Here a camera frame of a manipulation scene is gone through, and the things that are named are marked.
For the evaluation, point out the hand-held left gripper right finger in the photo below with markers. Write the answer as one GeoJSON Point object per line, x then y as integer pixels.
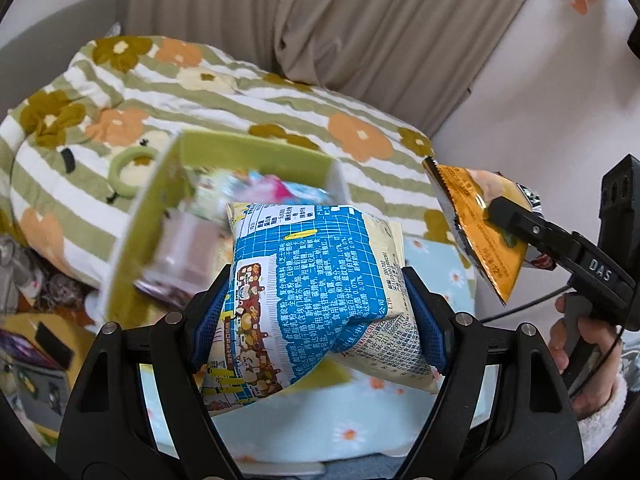
{"type": "Point", "coordinates": [427, 327]}

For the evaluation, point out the orange snack packet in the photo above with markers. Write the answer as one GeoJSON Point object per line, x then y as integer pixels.
{"type": "Point", "coordinates": [480, 250]}

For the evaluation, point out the blue and white snack bag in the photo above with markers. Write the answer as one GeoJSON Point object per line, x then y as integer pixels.
{"type": "Point", "coordinates": [320, 290]}

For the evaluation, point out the green striped floral quilt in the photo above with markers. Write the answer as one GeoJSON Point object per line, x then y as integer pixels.
{"type": "Point", "coordinates": [240, 110]}

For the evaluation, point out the pile of assorted snack packets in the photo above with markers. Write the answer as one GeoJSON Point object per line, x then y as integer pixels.
{"type": "Point", "coordinates": [280, 187]}

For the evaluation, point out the grey patterned cloth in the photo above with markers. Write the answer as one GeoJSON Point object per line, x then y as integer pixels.
{"type": "Point", "coordinates": [30, 280]}

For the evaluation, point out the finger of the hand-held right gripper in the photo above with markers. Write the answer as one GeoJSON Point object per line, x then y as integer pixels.
{"type": "Point", "coordinates": [530, 232]}

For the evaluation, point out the white round table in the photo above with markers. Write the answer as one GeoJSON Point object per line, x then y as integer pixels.
{"type": "Point", "coordinates": [280, 469]}

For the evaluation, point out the person's right forearm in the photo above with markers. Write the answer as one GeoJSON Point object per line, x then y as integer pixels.
{"type": "Point", "coordinates": [607, 420]}

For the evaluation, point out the person's right hand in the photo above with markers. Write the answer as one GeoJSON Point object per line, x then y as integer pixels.
{"type": "Point", "coordinates": [595, 390]}

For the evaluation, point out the light blue daisy tablecloth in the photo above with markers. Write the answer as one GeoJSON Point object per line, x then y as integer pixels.
{"type": "Point", "coordinates": [350, 435]}

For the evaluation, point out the beige curtain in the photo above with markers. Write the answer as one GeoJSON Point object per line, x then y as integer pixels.
{"type": "Point", "coordinates": [380, 25]}

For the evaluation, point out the green cardboard box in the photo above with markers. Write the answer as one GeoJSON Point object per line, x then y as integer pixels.
{"type": "Point", "coordinates": [150, 220]}

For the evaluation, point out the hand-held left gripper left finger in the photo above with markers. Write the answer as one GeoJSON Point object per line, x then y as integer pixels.
{"type": "Point", "coordinates": [210, 320]}

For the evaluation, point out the yellow box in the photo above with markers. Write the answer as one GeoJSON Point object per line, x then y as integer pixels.
{"type": "Point", "coordinates": [25, 405]}

